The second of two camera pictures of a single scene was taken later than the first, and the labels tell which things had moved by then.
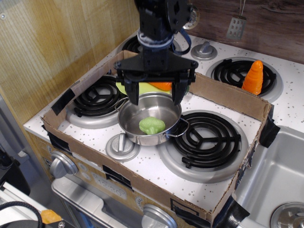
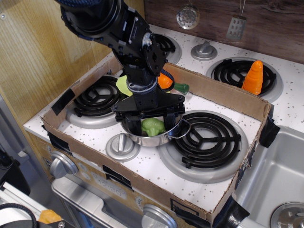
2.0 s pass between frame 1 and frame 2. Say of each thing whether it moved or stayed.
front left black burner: stayed
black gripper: moved
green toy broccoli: stayed
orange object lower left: stayed
